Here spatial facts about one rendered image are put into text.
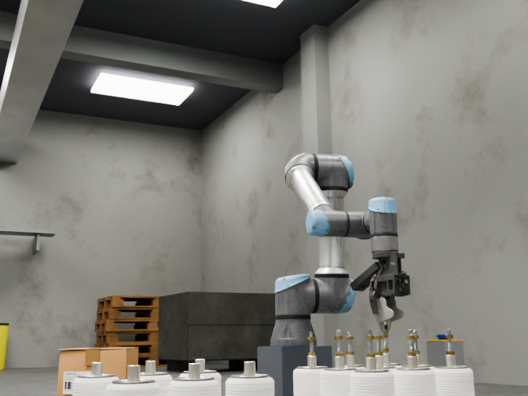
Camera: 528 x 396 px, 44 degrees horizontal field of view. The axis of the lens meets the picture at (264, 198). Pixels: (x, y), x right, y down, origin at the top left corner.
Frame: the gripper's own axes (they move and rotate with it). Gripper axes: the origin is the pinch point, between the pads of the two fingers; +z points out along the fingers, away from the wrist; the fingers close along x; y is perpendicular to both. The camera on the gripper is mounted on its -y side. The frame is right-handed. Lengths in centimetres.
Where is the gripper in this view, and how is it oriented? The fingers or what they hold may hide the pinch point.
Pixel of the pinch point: (383, 328)
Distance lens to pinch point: 181.9
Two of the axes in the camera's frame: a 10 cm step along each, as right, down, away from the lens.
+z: 0.2, 9.8, -2.1
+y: 6.6, -1.7, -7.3
